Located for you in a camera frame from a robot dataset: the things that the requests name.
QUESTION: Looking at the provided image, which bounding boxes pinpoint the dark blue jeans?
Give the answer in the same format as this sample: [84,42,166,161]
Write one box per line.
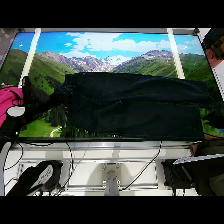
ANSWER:
[49,72,212,140]

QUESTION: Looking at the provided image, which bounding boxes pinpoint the pink garment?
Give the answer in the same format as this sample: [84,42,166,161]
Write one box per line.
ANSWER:
[0,83,25,128]

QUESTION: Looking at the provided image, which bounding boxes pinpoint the black cable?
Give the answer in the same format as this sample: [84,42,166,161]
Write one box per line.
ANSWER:
[3,142,25,172]
[53,141,75,197]
[118,140,164,192]

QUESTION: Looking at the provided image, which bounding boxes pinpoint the silver frame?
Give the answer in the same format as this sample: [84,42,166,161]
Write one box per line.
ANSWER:
[3,139,201,197]

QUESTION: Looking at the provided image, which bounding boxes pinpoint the person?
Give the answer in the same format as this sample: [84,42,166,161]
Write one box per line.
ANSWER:
[201,28,224,101]

